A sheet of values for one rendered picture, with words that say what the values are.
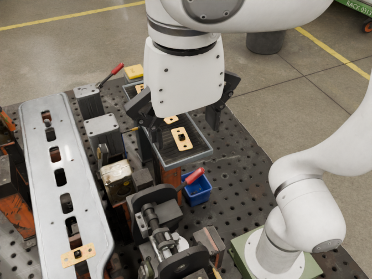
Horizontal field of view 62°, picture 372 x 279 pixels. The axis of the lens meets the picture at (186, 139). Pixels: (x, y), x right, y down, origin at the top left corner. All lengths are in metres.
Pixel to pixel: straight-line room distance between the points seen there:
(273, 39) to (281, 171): 2.72
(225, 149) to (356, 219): 1.14
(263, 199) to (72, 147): 0.76
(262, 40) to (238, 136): 2.00
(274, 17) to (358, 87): 3.10
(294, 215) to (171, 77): 0.46
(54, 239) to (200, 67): 0.68
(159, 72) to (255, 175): 1.06
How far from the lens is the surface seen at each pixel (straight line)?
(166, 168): 0.79
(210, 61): 0.38
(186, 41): 0.34
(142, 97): 0.40
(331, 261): 1.27
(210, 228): 0.80
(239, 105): 2.78
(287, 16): 0.27
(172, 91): 0.38
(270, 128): 2.62
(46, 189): 1.03
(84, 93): 1.22
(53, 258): 0.91
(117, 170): 0.91
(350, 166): 0.67
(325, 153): 0.68
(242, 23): 0.26
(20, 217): 1.21
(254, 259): 1.09
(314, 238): 0.72
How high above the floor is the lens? 1.78
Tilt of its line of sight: 47 degrees down
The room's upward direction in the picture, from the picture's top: straight up
